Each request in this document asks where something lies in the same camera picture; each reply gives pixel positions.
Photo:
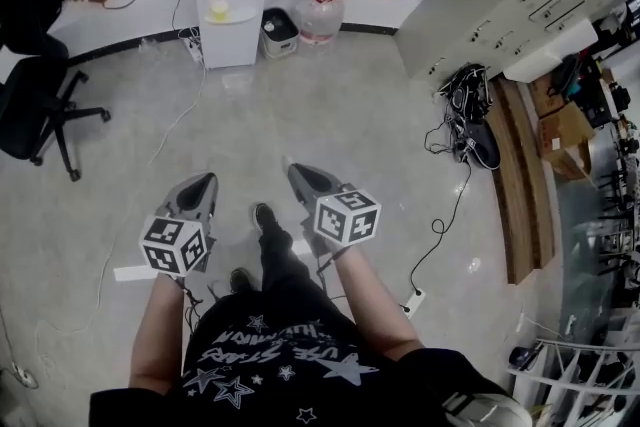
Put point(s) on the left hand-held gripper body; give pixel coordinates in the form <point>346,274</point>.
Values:
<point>172,242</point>

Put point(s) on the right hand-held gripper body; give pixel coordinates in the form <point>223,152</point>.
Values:
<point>345,217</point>

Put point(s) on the person's right forearm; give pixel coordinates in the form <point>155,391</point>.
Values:
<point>372,305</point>

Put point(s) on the person's left forearm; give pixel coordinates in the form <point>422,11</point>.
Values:
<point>155,330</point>

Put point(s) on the strip of white floor tape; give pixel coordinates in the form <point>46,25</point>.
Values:
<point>131,273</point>

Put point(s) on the person's black right shoe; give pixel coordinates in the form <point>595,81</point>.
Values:
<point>263,215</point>

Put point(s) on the person's black shoe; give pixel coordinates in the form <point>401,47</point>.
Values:
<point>240,279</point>
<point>263,215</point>

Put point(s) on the person's black trouser leg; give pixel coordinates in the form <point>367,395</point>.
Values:
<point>285,255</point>

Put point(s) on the person's black left shoe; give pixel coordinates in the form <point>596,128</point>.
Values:
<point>240,279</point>

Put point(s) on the white power strip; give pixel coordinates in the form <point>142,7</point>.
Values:
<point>414,302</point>
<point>194,51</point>

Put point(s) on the small white bin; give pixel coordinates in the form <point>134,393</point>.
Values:
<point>278,35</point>

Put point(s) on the large clear water jug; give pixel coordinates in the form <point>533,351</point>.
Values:
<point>320,17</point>

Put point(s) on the person's black star-print shirt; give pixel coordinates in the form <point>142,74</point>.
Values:
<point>300,365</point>

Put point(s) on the stack of wooden boards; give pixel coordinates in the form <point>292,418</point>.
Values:
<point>522,185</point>

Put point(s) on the white floor plug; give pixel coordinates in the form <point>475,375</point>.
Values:
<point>23,376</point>

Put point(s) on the black office chair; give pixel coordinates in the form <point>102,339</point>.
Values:
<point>30,100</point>

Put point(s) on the white curved counter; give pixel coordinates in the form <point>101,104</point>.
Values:
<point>140,17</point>

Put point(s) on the brown cardboard box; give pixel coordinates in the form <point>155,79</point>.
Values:
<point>565,135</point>

